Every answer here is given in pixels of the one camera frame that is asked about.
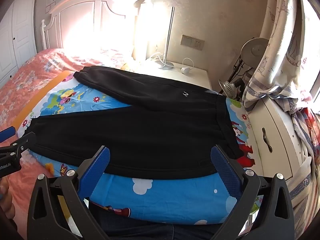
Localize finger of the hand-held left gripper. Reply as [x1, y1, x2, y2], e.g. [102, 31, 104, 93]
[0, 127, 16, 143]
[0, 131, 37, 158]

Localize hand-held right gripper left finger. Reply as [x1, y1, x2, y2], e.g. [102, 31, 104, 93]
[26, 145, 112, 240]

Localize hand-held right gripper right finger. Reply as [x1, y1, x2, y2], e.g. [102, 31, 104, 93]
[211, 145, 295, 240]

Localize black pants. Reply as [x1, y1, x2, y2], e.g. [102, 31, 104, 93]
[25, 66, 244, 180]

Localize person's left hand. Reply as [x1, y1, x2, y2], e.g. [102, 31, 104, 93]
[0, 183, 15, 221]

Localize pink floral bedsheet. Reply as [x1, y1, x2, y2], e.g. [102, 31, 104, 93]
[0, 48, 137, 240]

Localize white cabinet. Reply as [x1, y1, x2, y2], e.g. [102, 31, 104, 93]
[246, 97, 313, 181]

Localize blue cartoon printed blanket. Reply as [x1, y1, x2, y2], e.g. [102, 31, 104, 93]
[11, 70, 265, 225]

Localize silver ribbed clamp lamp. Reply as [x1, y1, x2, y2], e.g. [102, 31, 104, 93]
[218, 78, 245, 98]

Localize white wardrobe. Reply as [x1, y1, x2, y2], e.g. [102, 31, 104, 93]
[0, 0, 40, 85]

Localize red patterned cloth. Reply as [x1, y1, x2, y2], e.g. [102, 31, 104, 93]
[299, 107, 320, 155]

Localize grey round desk lamp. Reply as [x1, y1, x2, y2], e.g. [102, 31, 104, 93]
[220, 37, 270, 93]

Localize white bed headboard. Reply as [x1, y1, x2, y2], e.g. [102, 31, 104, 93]
[41, 0, 150, 61]

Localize white sailboat print curtain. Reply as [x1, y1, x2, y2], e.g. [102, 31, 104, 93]
[244, 0, 316, 112]

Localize slim silver pole lamp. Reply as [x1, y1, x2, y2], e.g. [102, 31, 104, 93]
[157, 6, 175, 70]

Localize dark cabinet handle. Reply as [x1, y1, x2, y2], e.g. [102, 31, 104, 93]
[262, 127, 272, 153]

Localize white charger cable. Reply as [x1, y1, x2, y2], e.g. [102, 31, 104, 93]
[135, 59, 213, 91]

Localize white charger with cable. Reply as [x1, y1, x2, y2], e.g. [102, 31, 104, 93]
[180, 57, 195, 74]

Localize white loose cable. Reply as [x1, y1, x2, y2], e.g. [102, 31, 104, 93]
[147, 52, 167, 66]

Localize beige wall socket panel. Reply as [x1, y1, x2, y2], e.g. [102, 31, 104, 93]
[180, 34, 205, 50]

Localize white wall notice papers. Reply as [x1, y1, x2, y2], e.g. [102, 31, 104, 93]
[46, 0, 58, 13]

